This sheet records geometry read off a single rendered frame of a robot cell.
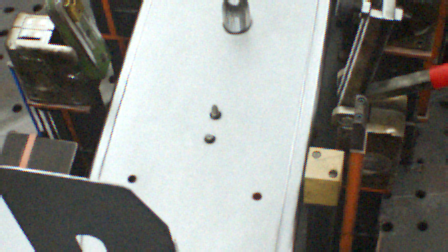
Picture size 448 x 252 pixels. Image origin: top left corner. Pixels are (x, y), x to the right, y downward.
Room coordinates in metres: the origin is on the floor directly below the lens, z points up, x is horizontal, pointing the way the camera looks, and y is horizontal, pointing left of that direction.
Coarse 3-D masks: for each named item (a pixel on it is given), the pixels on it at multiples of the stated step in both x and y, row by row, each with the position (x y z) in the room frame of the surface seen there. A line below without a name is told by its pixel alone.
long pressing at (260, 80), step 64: (192, 0) 0.68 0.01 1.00; (256, 0) 0.67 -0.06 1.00; (320, 0) 0.65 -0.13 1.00; (128, 64) 0.60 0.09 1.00; (192, 64) 0.59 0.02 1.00; (256, 64) 0.57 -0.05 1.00; (320, 64) 0.56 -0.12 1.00; (128, 128) 0.51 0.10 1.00; (192, 128) 0.50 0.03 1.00; (256, 128) 0.49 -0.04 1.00; (192, 192) 0.43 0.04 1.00; (256, 192) 0.42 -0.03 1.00
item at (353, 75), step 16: (352, 0) 0.47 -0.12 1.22; (368, 0) 0.48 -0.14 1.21; (384, 0) 0.47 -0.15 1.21; (368, 16) 0.46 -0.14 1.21; (384, 16) 0.45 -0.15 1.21; (400, 16) 0.46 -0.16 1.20; (368, 32) 0.45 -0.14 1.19; (384, 32) 0.45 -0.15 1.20; (352, 48) 0.49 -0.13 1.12; (368, 48) 0.45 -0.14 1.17; (352, 64) 0.46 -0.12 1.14; (368, 64) 0.45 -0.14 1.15; (352, 80) 0.46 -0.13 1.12; (368, 80) 0.45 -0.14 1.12; (352, 96) 0.46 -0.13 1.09
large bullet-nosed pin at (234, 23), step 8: (224, 0) 0.64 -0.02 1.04; (232, 0) 0.63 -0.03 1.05; (240, 0) 0.63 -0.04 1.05; (224, 8) 0.63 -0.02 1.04; (232, 8) 0.63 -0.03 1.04; (240, 8) 0.63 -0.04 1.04; (248, 8) 0.63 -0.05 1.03; (224, 16) 0.63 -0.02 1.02; (232, 16) 0.62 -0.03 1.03; (240, 16) 0.62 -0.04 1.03; (248, 16) 0.63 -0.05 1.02; (224, 24) 0.63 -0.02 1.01; (232, 24) 0.62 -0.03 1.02; (240, 24) 0.62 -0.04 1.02; (248, 24) 0.63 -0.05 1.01; (232, 32) 0.62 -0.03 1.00; (240, 32) 0.62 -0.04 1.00
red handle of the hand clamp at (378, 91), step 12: (420, 72) 0.46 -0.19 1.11; (432, 72) 0.45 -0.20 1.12; (444, 72) 0.44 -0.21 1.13; (372, 84) 0.47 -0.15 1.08; (384, 84) 0.47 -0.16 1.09; (396, 84) 0.46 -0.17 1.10; (408, 84) 0.45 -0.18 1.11; (420, 84) 0.45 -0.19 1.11; (432, 84) 0.44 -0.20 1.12; (444, 84) 0.44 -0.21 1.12; (372, 96) 0.46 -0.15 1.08; (384, 96) 0.46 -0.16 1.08; (396, 96) 0.45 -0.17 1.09
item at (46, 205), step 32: (0, 192) 0.28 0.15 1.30; (32, 192) 0.28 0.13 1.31; (64, 192) 0.27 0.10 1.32; (96, 192) 0.26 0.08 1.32; (128, 192) 0.25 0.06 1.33; (32, 224) 0.28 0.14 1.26; (64, 224) 0.27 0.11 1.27; (96, 224) 0.26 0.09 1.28; (128, 224) 0.26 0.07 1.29; (160, 224) 0.25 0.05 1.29
